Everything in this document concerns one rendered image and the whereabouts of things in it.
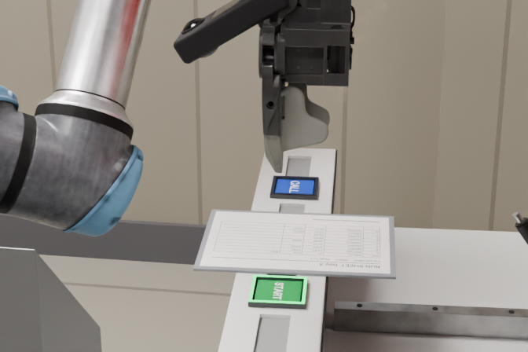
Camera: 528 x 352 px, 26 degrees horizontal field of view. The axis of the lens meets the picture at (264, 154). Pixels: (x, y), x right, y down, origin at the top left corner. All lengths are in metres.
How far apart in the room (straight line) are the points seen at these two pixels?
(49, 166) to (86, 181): 0.04
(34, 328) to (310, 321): 0.26
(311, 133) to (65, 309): 0.32
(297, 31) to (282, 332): 0.29
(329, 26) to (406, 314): 0.45
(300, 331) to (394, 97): 1.99
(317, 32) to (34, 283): 0.35
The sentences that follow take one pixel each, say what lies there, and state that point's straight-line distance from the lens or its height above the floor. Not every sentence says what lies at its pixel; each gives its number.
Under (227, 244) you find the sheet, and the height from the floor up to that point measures 0.96.
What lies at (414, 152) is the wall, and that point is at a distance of 3.10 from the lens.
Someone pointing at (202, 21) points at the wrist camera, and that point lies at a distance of 1.05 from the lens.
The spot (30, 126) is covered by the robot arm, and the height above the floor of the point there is 1.07.
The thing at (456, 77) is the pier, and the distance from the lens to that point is 2.93.
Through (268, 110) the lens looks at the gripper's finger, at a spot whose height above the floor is 1.17.
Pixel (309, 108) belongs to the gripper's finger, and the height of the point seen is 1.15.
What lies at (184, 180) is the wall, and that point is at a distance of 3.20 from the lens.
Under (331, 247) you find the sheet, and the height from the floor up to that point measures 0.96.
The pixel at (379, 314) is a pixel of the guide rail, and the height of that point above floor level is 0.84.
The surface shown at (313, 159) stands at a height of 0.96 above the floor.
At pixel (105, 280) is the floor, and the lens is 3.24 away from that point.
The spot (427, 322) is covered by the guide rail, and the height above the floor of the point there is 0.84.
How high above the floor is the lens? 1.52
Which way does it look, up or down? 22 degrees down
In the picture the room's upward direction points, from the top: straight up
